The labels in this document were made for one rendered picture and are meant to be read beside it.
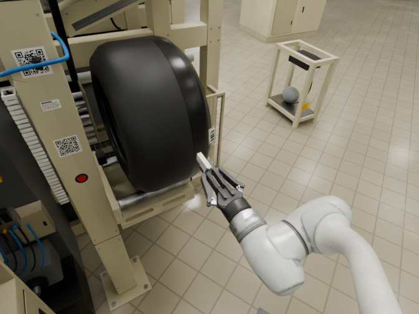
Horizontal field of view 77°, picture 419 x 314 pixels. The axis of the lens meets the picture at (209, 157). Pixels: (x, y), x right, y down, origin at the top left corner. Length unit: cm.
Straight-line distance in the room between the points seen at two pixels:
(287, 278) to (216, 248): 144
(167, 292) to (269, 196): 115
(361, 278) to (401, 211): 231
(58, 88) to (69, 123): 12
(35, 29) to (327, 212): 85
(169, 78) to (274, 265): 62
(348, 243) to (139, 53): 79
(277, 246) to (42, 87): 76
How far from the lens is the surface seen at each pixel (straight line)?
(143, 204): 122
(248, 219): 69
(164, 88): 86
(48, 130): 98
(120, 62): 91
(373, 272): 57
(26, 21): 85
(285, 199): 245
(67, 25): 127
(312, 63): 295
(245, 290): 197
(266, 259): 66
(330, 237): 67
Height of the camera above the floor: 181
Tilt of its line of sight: 42 degrees down
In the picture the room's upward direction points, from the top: 3 degrees clockwise
